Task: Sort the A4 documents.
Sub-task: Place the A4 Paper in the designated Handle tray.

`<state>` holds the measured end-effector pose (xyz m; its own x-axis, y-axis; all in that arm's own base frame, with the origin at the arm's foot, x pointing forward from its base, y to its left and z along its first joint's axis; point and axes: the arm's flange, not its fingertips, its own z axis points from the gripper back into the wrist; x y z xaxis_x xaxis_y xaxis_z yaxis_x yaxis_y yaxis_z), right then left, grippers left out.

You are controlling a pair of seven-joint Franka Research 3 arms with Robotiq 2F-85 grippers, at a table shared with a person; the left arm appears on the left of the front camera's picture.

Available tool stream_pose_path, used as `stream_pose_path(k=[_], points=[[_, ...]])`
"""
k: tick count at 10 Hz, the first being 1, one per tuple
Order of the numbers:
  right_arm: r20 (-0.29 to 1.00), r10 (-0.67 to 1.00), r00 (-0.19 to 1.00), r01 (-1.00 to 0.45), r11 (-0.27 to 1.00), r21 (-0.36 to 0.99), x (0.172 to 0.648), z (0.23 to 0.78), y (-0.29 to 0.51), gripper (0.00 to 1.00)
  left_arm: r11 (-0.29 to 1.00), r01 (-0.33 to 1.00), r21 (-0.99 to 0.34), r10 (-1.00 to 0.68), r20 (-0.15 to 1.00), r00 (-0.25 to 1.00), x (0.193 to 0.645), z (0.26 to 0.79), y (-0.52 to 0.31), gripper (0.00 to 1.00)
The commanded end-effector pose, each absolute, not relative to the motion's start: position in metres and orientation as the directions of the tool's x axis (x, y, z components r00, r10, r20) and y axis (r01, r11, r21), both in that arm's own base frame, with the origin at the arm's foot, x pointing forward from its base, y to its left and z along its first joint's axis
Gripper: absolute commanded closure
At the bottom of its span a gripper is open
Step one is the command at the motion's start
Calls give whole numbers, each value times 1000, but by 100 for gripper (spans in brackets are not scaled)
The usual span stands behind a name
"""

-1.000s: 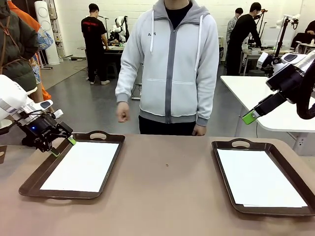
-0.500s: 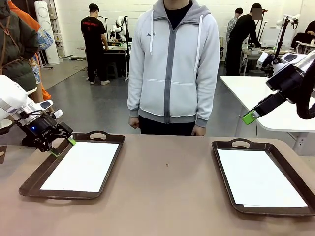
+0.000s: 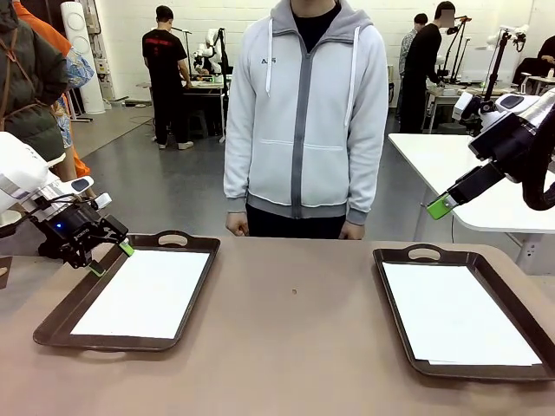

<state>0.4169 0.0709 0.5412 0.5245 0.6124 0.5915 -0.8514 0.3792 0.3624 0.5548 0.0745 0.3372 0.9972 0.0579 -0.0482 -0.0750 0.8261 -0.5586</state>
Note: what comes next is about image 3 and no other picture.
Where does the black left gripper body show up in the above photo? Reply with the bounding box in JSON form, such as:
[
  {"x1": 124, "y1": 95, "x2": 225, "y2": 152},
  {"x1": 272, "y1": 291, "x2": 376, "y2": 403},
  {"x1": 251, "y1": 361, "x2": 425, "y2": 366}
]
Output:
[{"x1": 30, "y1": 201, "x2": 105, "y2": 269}]

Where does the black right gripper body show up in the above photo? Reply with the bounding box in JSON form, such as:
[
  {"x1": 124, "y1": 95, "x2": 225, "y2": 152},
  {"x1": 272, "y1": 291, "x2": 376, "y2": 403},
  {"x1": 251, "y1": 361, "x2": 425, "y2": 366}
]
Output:
[{"x1": 469, "y1": 114, "x2": 539, "y2": 184}]

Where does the person's right forearm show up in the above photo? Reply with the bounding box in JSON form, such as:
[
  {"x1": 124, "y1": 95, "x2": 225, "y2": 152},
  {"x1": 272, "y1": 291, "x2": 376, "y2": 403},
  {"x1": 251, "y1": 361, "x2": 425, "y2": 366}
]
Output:
[{"x1": 223, "y1": 120, "x2": 253, "y2": 214}]

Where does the person's left forearm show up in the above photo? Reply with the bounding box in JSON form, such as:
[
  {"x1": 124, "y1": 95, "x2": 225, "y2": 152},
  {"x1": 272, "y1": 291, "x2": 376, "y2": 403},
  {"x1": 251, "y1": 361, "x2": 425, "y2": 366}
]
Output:
[{"x1": 346, "y1": 125, "x2": 388, "y2": 226}]

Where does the person's right hand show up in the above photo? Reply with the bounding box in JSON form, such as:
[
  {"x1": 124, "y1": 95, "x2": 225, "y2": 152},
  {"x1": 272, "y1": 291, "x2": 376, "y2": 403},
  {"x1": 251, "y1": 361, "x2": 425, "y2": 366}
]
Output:
[{"x1": 225, "y1": 211, "x2": 251, "y2": 237}]

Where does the person's left hand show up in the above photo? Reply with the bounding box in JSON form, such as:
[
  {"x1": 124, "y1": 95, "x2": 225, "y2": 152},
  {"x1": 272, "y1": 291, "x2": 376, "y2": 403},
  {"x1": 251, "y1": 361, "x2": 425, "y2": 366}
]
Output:
[{"x1": 337, "y1": 218, "x2": 364, "y2": 241}]

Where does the white table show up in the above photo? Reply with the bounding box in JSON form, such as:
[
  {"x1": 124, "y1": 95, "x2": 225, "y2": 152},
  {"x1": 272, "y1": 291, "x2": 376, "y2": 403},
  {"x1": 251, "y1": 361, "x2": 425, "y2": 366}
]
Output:
[{"x1": 388, "y1": 132, "x2": 555, "y2": 276}]

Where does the brown plastic tray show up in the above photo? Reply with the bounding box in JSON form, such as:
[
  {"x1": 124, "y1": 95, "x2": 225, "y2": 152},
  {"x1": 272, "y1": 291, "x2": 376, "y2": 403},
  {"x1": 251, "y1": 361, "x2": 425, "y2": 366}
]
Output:
[
  {"x1": 372, "y1": 243, "x2": 555, "y2": 383},
  {"x1": 33, "y1": 229, "x2": 221, "y2": 353}
]

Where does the brown board edge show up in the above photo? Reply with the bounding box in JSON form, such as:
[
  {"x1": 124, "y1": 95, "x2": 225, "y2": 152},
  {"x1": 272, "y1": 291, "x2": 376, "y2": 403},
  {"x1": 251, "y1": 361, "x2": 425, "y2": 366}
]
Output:
[{"x1": 0, "y1": 255, "x2": 14, "y2": 290}]

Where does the black office chair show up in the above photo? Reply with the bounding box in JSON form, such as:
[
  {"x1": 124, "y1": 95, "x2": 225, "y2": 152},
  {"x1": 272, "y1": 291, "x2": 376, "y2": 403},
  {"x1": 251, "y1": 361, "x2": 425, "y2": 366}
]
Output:
[{"x1": 513, "y1": 58, "x2": 543, "y2": 86}]

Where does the grey workshop desk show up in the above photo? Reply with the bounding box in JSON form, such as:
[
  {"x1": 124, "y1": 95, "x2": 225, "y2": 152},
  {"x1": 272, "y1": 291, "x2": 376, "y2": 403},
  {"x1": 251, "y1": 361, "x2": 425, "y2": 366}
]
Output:
[{"x1": 424, "y1": 84, "x2": 491, "y2": 133}]

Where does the black tripod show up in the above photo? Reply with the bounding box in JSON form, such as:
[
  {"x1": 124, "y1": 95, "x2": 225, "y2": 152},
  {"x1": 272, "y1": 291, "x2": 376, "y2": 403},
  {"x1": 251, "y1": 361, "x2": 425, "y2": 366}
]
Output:
[{"x1": 480, "y1": 26, "x2": 517, "y2": 103}]

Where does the man in black sweater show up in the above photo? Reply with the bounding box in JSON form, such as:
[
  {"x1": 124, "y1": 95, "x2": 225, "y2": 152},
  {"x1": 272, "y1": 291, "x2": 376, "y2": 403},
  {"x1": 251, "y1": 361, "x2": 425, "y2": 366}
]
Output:
[{"x1": 398, "y1": 1, "x2": 457, "y2": 134}]

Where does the person in plaid shirt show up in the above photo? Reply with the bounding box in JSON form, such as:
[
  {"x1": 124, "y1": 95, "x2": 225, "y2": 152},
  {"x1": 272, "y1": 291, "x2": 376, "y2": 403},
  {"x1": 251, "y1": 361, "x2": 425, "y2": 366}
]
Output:
[{"x1": 398, "y1": 12, "x2": 429, "y2": 77}]

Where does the blue patterned cloth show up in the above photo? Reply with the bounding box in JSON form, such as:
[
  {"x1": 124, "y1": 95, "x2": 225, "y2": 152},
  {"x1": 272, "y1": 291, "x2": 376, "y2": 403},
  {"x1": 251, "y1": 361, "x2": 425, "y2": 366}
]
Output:
[{"x1": 64, "y1": 47, "x2": 95, "y2": 90}]

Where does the dark green jacket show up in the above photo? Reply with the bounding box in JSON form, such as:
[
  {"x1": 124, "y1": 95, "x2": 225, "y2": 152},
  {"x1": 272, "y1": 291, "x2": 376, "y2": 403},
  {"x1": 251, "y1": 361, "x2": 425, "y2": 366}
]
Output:
[{"x1": 0, "y1": 0, "x2": 70, "y2": 161}]

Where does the white tower air conditioner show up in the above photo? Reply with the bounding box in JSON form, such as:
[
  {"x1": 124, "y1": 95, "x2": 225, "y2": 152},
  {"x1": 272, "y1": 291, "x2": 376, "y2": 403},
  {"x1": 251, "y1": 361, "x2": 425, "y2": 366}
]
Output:
[{"x1": 59, "y1": 1, "x2": 107, "y2": 115}]

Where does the man in red-print black shirt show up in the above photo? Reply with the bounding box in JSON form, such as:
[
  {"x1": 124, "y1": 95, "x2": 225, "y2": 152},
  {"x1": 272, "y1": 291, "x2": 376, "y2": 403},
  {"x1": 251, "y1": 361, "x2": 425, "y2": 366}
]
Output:
[{"x1": 141, "y1": 4, "x2": 195, "y2": 151}]

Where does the person in white hoodie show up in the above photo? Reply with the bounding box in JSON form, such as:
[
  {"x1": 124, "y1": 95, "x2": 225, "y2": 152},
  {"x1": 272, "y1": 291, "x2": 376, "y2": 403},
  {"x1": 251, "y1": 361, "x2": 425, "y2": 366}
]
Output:
[{"x1": 223, "y1": 0, "x2": 389, "y2": 240}]

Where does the orange garment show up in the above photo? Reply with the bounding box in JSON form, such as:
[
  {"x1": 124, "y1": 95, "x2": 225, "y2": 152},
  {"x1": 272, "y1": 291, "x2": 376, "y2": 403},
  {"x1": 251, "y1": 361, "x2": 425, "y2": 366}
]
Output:
[{"x1": 12, "y1": 0, "x2": 92, "y2": 179}]

